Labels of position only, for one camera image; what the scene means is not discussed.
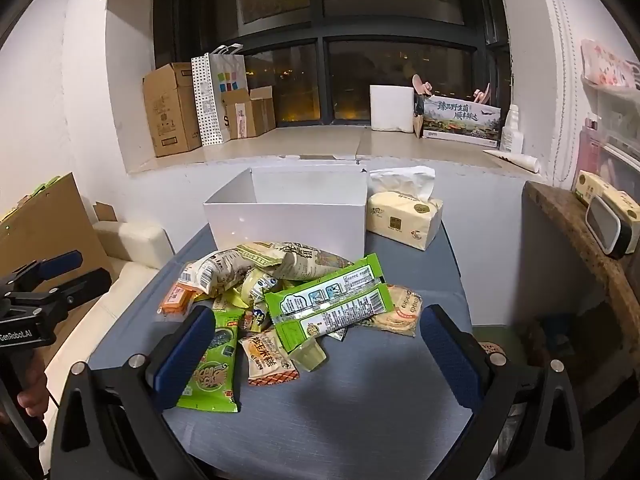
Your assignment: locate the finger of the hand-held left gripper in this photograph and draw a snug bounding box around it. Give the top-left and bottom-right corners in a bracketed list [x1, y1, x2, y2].
[34, 267, 112, 317]
[0, 250, 84, 293]

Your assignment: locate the small white blue packet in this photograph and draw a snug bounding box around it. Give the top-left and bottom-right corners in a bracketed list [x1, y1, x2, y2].
[240, 267, 288, 306]

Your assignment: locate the green seaweed snack packet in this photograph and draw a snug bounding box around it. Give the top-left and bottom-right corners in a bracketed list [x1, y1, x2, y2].
[176, 307, 246, 413]

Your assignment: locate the orange snack packet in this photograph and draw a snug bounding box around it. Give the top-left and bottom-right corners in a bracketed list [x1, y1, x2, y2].
[156, 280, 196, 317]

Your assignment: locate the white green barcode packet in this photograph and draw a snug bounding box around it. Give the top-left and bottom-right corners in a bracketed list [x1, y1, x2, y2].
[179, 250, 251, 296]

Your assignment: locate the black window frame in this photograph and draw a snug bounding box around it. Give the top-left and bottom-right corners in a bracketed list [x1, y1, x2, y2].
[152, 0, 511, 128]

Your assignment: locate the round cracker packet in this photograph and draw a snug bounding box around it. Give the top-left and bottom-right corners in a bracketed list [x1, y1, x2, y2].
[372, 284, 423, 337]

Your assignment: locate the small open cardboard box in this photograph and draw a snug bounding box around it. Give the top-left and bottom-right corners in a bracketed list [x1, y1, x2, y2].
[220, 86, 277, 140]

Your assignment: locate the brown stone counter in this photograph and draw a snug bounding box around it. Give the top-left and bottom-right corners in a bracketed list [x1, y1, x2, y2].
[522, 180, 640, 361]

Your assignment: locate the pink printed bag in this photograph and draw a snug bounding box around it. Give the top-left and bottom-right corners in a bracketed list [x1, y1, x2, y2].
[580, 37, 640, 91]

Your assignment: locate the dotted paper bag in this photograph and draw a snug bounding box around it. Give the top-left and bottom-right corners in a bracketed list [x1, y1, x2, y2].
[191, 54, 223, 147]

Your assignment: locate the tissue pack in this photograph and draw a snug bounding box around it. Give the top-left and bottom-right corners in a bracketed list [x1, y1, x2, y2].
[366, 166, 444, 252]

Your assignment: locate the person's left hand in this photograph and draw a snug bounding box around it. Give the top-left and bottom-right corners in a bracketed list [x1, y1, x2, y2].
[16, 369, 50, 412]

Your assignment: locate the white sofa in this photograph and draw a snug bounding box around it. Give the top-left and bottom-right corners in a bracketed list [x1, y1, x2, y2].
[92, 220, 173, 311]

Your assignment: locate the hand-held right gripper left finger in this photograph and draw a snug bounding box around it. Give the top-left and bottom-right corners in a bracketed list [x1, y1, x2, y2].
[50, 305, 217, 480]

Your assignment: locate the clear plastic rack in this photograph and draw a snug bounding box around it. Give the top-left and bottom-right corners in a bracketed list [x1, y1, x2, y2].
[575, 80, 640, 196]

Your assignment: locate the white foam box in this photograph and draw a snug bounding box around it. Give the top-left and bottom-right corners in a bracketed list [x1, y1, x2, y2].
[369, 85, 416, 133]

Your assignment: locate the white plastic bottle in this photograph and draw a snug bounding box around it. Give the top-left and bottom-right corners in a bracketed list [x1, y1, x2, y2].
[500, 104, 524, 155]

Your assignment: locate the large cardboard box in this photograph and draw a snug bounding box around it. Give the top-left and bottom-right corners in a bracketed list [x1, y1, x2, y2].
[143, 62, 203, 158]

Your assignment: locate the white black device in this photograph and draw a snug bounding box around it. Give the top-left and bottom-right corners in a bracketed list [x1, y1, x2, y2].
[585, 194, 638, 256]

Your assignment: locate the flat cardboard sheet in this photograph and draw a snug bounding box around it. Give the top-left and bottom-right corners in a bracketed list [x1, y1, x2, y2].
[0, 172, 118, 311]

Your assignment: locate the clear jelly cup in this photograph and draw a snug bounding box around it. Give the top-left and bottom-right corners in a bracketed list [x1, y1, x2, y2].
[289, 336, 328, 372]

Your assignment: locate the yellow green snack packet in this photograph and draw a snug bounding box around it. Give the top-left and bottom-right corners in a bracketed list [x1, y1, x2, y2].
[212, 290, 251, 313]

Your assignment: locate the blue tablecloth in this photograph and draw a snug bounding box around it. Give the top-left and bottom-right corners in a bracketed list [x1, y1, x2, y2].
[87, 220, 501, 480]

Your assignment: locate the white bag with coloured squares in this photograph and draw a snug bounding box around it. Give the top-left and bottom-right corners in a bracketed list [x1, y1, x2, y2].
[209, 44, 248, 143]

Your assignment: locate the beige rice cracker packet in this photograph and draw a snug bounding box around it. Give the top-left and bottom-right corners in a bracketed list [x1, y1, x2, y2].
[239, 327, 300, 387]

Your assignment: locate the small dark snack packet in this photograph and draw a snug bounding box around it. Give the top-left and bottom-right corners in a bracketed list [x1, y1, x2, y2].
[239, 307, 273, 333]

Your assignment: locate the landscape printed gift box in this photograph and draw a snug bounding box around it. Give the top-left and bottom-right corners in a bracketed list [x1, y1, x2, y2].
[421, 95, 502, 141]

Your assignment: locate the green long snack packet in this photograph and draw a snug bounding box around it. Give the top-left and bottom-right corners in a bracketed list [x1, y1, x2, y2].
[263, 252, 386, 321]
[274, 282, 396, 356]

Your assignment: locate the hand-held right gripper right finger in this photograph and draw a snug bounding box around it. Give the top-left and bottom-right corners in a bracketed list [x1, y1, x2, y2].
[419, 304, 586, 480]

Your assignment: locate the cream handheld device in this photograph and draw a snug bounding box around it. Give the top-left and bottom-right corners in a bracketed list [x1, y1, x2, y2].
[572, 170, 640, 221]

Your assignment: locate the large beige printed packet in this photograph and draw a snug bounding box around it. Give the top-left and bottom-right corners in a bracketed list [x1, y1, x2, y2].
[237, 241, 351, 281]

